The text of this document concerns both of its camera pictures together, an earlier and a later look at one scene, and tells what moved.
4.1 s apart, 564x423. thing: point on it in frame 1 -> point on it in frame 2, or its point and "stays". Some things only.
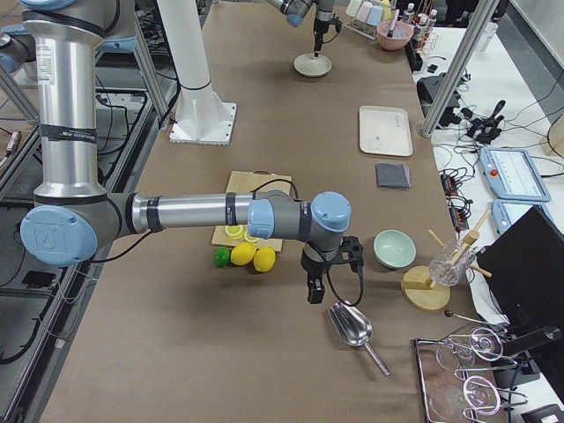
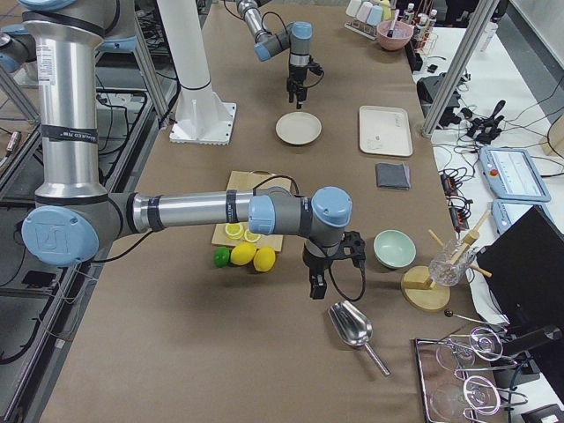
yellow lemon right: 264,258 stays
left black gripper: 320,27 -> 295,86
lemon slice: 234,232 stays
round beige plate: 309,65 -> 298,128
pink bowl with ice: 402,33 stays
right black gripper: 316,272 stays
